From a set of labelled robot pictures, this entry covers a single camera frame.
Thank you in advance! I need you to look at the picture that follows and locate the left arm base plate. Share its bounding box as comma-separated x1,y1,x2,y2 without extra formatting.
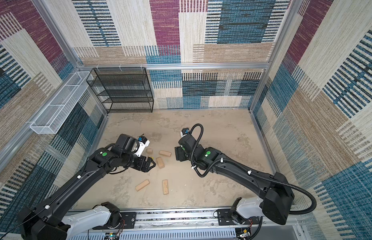
92,212,137,230

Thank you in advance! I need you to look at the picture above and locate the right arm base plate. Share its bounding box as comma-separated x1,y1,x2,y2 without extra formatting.
213,209,260,226

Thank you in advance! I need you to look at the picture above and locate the white wire mesh basket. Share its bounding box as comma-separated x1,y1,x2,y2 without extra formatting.
30,72,90,135

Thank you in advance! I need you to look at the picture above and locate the wood block lower middle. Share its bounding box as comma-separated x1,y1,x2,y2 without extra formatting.
162,180,169,195

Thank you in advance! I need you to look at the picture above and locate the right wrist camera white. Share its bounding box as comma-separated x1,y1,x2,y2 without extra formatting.
181,128,190,137

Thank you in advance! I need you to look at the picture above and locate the wood block upper flat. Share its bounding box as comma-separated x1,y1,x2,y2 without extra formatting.
159,150,171,157

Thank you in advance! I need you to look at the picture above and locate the black wire shelf rack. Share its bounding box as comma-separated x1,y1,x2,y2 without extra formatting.
86,67,154,114

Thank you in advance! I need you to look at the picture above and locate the aluminium mounting rail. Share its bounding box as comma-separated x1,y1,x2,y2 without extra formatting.
47,206,307,240

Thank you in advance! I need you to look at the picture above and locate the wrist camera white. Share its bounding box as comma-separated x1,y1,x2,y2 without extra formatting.
181,128,190,137
135,135,150,157

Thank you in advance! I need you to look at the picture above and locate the wood block centre angled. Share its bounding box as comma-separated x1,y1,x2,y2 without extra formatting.
156,157,165,169

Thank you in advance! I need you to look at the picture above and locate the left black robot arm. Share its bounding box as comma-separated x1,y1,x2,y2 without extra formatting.
17,134,156,240

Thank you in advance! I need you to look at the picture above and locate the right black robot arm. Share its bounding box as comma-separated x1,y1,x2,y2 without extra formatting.
176,135,294,225

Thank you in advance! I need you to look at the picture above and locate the wood block lower left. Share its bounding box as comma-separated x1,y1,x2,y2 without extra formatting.
135,180,150,192

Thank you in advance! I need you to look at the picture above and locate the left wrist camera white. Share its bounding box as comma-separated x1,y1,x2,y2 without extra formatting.
135,135,150,157

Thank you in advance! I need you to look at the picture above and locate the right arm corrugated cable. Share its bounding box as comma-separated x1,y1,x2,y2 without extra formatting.
188,123,318,240

